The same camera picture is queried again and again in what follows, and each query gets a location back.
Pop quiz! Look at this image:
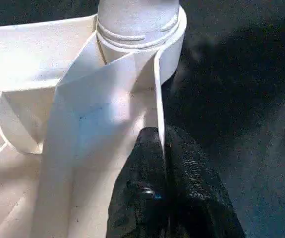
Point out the white plastic table leg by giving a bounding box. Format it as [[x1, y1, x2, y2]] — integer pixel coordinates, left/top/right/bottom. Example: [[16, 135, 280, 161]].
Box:
[[96, 0, 181, 47]]

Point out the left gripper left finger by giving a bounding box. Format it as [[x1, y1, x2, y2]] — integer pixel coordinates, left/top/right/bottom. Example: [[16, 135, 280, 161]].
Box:
[[106, 126, 169, 238]]

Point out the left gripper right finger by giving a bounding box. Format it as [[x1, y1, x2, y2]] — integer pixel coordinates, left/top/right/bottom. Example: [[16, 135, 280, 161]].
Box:
[[163, 125, 246, 238]]

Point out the white plastic table top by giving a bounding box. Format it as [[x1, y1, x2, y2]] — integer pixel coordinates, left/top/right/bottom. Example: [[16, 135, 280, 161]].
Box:
[[0, 12, 187, 238]]

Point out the black work mat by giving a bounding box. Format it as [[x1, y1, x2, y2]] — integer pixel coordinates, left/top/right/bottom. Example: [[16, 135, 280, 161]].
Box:
[[0, 0, 285, 238]]

